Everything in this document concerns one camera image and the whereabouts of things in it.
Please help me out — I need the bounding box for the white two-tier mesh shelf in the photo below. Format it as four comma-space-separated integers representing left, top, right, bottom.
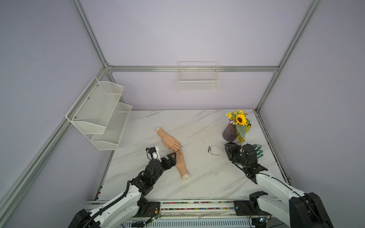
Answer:
66, 78, 132, 151

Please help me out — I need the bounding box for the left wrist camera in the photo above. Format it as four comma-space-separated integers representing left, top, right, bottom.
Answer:
146, 146, 161, 161

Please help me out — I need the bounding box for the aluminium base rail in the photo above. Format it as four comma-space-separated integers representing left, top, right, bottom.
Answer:
84, 199, 286, 221

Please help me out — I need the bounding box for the aluminium frame post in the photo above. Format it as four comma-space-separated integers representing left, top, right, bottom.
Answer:
70, 0, 108, 68
255, 0, 322, 113

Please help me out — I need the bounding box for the aluminium frame back rail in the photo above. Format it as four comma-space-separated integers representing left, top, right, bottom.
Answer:
107, 66, 279, 72

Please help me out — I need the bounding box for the mannequin hand with black watch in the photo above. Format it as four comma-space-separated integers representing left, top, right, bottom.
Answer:
156, 127, 182, 152

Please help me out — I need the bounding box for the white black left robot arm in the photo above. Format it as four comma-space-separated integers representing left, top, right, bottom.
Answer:
69, 152, 177, 228

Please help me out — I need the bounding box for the white patterned wrist watch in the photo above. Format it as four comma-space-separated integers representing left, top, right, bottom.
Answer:
208, 145, 223, 156

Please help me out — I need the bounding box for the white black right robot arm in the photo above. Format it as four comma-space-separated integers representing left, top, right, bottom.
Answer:
224, 142, 333, 228

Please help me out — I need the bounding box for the mannequin hand with white watch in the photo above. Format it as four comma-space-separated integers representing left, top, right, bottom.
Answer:
175, 152, 190, 181

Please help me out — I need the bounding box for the aluminium frame right post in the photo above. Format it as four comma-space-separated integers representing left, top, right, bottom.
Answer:
255, 0, 322, 113

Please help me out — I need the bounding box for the aluminium frame left post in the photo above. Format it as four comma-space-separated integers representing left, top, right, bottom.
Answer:
70, 0, 108, 68

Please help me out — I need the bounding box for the white wire wall basket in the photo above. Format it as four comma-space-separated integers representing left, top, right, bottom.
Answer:
178, 61, 221, 92

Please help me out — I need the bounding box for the green white work glove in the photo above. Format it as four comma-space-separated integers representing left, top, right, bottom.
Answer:
252, 144, 264, 159

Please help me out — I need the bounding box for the purple ribbed glass vase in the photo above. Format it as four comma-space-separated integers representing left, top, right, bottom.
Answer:
222, 123, 238, 142

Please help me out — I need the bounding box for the artificial sunflower bouquet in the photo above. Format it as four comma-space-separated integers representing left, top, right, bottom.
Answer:
226, 110, 251, 126

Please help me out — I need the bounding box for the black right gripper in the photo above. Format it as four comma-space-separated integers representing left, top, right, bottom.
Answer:
225, 143, 248, 168

